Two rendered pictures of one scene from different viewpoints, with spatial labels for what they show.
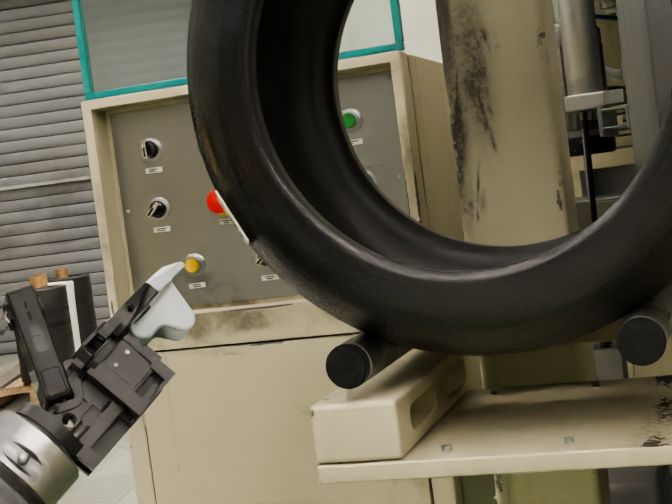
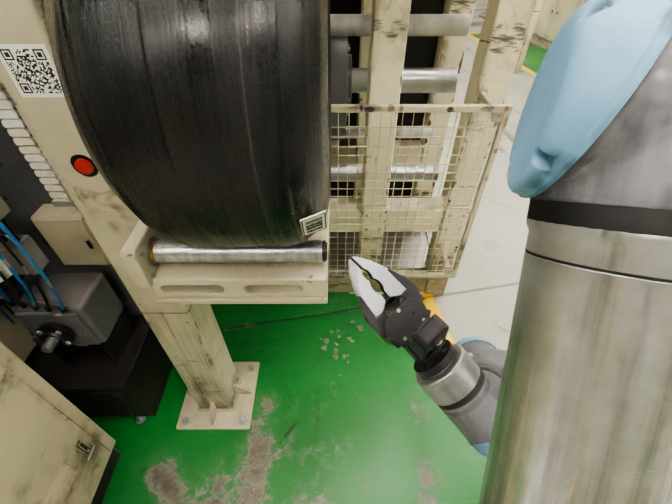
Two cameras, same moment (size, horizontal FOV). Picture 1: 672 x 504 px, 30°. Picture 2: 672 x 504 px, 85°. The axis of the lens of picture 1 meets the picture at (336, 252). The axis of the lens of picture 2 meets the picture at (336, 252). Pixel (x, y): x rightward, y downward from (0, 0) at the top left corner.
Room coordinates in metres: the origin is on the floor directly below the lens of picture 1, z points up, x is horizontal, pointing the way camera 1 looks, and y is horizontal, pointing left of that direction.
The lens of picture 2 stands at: (1.35, 0.51, 1.41)
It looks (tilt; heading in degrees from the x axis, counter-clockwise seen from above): 44 degrees down; 253
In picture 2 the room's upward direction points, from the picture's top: straight up
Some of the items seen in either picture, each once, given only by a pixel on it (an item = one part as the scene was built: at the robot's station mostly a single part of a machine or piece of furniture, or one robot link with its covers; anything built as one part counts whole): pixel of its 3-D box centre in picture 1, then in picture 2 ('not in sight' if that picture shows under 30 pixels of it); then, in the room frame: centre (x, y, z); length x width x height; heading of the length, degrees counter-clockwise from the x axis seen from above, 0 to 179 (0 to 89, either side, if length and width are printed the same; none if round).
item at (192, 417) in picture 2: not in sight; (219, 392); (1.59, -0.24, 0.02); 0.27 x 0.27 x 0.04; 73
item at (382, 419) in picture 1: (398, 396); (242, 273); (1.38, -0.05, 0.83); 0.36 x 0.09 x 0.06; 163
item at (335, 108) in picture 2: not in sight; (345, 207); (1.02, -0.43, 0.65); 0.90 x 0.02 x 0.70; 163
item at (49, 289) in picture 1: (54, 332); not in sight; (7.96, 1.84, 0.38); 1.20 x 0.80 x 0.76; 1
